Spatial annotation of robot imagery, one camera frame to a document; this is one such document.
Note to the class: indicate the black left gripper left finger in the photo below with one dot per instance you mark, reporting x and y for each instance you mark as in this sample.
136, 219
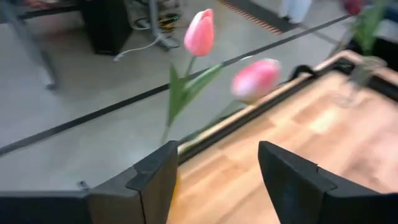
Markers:
149, 193

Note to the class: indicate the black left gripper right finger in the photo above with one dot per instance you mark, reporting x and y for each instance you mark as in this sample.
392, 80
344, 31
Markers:
295, 193

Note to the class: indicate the salmon pink tulip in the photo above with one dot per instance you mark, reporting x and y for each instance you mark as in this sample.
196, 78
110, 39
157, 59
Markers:
200, 32

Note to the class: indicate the dark red tulip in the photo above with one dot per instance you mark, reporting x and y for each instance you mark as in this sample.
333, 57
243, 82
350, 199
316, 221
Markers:
353, 6

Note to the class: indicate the clear glass vase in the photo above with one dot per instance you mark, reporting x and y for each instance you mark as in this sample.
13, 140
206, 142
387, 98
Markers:
363, 71

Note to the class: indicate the grey metal stand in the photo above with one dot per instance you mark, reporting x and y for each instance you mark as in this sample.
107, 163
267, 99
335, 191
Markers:
155, 21

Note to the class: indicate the black computer tower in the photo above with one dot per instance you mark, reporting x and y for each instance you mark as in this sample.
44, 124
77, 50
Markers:
105, 26

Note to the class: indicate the black striped floor mat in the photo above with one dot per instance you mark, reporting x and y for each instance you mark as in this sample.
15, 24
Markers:
258, 15

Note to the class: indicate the white trash bin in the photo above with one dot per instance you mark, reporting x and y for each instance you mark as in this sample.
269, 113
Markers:
295, 11

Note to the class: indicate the grey metal table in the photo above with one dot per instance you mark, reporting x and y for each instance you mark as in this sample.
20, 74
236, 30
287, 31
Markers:
31, 43

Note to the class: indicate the black table edge rail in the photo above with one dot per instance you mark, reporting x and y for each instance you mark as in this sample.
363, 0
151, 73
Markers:
217, 137

